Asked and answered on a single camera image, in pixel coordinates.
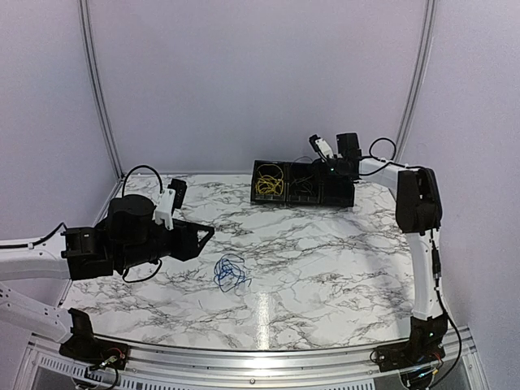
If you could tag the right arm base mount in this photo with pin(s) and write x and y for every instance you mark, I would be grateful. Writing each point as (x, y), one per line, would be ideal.
(425, 344)

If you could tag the right aluminium frame post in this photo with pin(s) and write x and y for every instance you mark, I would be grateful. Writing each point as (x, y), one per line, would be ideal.
(418, 76)

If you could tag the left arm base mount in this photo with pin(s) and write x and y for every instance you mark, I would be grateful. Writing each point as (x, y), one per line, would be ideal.
(84, 346)

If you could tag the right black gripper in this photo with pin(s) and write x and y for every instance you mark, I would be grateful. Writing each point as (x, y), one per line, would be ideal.
(319, 175)

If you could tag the aluminium frame post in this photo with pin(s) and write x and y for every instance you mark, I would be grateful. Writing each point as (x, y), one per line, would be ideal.
(95, 79)
(418, 76)

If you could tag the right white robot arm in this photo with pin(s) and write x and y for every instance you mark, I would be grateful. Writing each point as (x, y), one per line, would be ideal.
(418, 214)

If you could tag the left aluminium frame post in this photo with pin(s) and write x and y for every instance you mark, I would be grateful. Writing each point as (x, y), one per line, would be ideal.
(95, 79)

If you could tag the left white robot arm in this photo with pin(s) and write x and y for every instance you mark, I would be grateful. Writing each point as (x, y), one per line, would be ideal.
(135, 231)

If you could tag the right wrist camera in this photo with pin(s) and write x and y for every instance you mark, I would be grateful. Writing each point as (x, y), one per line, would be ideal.
(321, 148)

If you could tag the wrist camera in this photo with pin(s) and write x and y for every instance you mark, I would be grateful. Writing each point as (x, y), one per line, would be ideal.
(169, 200)
(321, 148)

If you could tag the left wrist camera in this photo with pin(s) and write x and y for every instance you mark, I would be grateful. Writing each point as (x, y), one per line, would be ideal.
(169, 200)

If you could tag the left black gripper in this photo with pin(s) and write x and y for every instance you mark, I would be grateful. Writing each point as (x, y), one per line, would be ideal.
(196, 227)

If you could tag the aluminium front rail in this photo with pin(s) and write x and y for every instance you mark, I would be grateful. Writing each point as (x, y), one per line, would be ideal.
(164, 367)

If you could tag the black compartment tray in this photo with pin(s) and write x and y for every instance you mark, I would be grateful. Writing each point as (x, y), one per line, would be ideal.
(302, 182)

